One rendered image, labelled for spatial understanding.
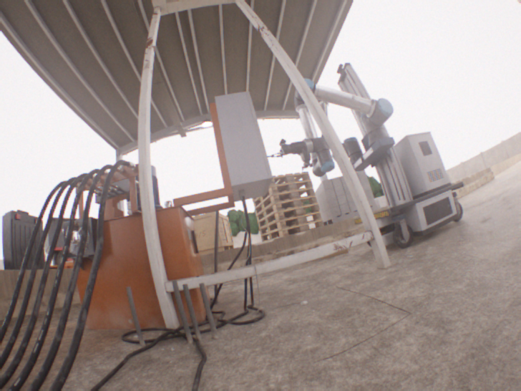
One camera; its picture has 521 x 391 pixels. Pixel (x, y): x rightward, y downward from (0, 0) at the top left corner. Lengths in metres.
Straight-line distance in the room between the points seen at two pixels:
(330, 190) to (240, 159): 3.35
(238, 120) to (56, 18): 5.00
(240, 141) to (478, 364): 1.27
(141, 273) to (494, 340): 1.32
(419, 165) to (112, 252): 2.19
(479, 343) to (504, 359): 0.09
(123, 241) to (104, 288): 0.30
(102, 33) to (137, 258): 5.09
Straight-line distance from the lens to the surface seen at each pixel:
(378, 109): 1.64
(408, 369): 0.51
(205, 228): 4.25
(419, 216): 1.68
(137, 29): 4.53
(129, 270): 1.21
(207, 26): 5.68
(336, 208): 4.31
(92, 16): 5.46
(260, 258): 2.56
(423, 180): 1.89
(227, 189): 1.10
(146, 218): 1.06
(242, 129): 1.24
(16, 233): 2.67
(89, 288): 0.73
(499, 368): 0.49
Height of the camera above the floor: 0.33
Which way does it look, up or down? 12 degrees up
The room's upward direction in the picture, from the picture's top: 14 degrees counter-clockwise
